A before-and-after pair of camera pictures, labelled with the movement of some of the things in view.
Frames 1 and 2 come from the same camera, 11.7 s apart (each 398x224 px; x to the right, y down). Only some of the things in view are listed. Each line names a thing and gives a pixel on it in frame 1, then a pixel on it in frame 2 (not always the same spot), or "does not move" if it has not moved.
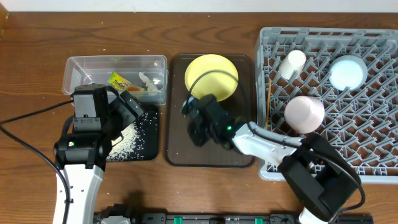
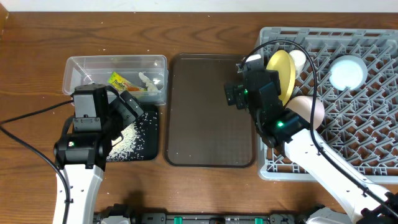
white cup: [293, 61] does not move
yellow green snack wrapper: [119, 82] does not move
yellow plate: [219, 83] → [282, 61]
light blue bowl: [348, 71] does not move
